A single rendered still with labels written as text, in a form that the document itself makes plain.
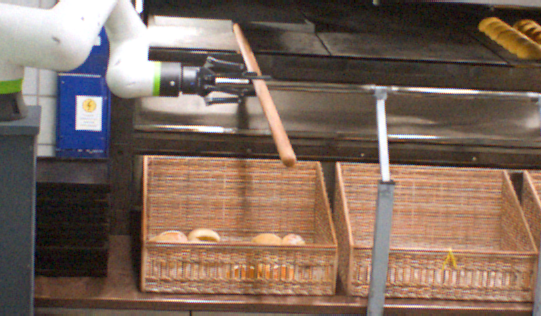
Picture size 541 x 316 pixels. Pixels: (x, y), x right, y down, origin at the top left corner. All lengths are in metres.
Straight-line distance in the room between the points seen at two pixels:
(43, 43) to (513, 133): 1.84
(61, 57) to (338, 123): 1.44
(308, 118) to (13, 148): 1.37
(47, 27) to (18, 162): 0.32
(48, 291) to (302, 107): 0.99
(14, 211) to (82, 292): 0.75
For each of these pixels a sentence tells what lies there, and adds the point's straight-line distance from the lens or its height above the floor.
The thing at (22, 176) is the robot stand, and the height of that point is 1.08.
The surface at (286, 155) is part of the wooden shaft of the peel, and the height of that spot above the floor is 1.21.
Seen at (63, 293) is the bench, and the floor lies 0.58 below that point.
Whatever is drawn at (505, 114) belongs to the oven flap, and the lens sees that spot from 4.19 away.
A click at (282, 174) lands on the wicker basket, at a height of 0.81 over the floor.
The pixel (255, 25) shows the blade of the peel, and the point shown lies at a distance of 4.48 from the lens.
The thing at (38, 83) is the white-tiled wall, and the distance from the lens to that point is 4.04.
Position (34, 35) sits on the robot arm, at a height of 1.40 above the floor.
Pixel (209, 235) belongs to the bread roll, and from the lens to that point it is 3.98.
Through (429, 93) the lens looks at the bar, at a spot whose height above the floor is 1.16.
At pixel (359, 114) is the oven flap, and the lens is 4.08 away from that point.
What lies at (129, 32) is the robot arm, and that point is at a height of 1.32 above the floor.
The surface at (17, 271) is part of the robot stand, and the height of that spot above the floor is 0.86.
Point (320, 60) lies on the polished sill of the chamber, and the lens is 4.03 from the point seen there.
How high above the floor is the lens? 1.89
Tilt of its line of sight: 14 degrees down
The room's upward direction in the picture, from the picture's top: 4 degrees clockwise
